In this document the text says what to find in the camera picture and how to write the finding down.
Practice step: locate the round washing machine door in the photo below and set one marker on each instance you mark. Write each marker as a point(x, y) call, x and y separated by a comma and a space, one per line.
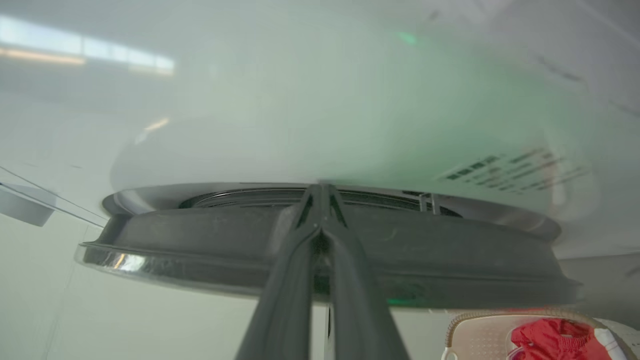
point(200, 235)

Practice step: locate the white detergent drawer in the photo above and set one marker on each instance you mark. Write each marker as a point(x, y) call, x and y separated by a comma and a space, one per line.
point(25, 202)

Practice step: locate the beige woven laundry basket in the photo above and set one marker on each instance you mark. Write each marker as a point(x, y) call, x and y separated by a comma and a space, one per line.
point(475, 337)

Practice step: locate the white washing machine body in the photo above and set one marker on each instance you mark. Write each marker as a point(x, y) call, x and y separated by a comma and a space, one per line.
point(300, 100)

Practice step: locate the white and red bottle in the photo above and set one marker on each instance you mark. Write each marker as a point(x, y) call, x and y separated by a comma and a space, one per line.
point(610, 345)

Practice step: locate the red garment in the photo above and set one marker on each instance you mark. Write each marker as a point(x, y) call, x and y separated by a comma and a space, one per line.
point(555, 340)

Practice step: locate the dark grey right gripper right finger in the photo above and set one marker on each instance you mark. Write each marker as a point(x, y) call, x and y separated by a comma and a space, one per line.
point(357, 305)

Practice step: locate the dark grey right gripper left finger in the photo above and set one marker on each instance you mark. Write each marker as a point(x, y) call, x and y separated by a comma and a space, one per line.
point(285, 300)

